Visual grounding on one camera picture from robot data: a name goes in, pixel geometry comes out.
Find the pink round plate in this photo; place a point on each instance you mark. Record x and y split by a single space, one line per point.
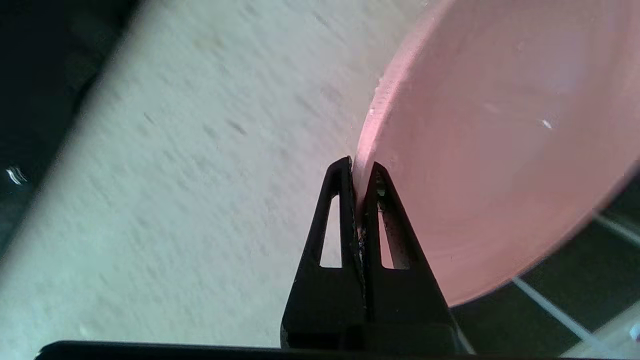
500 125

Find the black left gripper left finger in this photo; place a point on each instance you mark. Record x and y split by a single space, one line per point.
325 300

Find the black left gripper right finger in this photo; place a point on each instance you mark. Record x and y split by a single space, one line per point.
405 305

